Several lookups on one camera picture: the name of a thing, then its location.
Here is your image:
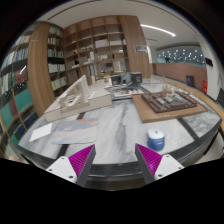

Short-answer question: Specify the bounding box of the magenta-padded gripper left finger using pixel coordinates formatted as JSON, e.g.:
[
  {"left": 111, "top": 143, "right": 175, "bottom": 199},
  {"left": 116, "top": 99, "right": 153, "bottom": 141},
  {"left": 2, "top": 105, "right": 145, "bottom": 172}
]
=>
[{"left": 45, "top": 144, "right": 97, "bottom": 188}]

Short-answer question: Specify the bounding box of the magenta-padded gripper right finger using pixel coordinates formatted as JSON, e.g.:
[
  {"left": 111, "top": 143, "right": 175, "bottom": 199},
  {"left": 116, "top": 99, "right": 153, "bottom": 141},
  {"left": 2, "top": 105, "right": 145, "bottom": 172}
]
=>
[{"left": 134, "top": 143, "right": 185, "bottom": 185}]

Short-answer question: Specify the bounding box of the blue and white computer mouse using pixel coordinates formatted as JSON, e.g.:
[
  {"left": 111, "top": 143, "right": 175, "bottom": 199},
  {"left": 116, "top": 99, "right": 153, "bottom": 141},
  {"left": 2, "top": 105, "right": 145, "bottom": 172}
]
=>
[{"left": 146, "top": 128, "right": 166, "bottom": 152}]

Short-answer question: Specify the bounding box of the grey-blue printed mouse pad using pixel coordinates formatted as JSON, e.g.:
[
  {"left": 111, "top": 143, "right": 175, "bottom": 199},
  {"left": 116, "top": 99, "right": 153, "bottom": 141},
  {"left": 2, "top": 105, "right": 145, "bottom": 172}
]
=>
[{"left": 51, "top": 116, "right": 100, "bottom": 145}]

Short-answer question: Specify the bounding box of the white paper sheet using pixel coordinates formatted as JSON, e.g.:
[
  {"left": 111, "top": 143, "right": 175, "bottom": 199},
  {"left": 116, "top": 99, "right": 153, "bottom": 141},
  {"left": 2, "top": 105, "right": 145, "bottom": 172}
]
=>
[{"left": 29, "top": 122, "right": 54, "bottom": 143}]

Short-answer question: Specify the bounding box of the brown architectural model on board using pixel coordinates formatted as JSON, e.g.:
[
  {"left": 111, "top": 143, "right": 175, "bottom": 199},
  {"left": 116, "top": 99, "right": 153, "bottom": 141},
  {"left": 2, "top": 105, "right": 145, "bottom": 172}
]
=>
[{"left": 131, "top": 90, "right": 208, "bottom": 124}]

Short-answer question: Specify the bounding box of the white architectural model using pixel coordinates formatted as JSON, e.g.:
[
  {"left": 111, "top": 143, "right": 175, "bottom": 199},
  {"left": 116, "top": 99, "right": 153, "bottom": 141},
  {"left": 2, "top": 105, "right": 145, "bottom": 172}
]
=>
[{"left": 43, "top": 74, "right": 113, "bottom": 123}]

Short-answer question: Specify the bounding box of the dark bookshelf with books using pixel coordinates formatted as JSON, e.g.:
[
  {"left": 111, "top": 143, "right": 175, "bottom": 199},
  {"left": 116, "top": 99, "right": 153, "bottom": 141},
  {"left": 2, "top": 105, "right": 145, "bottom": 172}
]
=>
[{"left": 0, "top": 21, "right": 69, "bottom": 158}]

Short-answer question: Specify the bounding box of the group of small ceiling lights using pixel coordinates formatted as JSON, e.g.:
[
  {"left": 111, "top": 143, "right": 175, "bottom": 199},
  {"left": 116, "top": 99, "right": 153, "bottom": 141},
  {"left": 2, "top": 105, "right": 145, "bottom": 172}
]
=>
[{"left": 158, "top": 48, "right": 204, "bottom": 64}]

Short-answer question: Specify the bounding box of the wooden shelf unit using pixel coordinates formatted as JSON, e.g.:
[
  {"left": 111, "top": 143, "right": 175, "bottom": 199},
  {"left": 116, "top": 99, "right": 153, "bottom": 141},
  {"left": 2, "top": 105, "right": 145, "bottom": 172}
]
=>
[{"left": 63, "top": 14, "right": 129, "bottom": 86}]

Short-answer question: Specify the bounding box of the long ceiling light strip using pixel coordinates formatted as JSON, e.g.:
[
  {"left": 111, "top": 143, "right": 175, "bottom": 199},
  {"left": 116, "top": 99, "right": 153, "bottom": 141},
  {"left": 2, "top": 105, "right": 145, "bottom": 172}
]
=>
[{"left": 139, "top": 23, "right": 177, "bottom": 38}]

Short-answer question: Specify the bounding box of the red wall box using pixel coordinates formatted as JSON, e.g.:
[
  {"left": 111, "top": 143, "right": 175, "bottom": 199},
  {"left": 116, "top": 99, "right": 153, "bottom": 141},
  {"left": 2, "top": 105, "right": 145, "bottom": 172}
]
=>
[{"left": 201, "top": 79, "right": 208, "bottom": 94}]

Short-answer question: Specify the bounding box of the white wall sign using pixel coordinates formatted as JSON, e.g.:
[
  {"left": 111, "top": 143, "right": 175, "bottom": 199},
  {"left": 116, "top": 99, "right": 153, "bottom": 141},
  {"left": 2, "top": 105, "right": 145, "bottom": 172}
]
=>
[{"left": 134, "top": 44, "right": 148, "bottom": 54}]

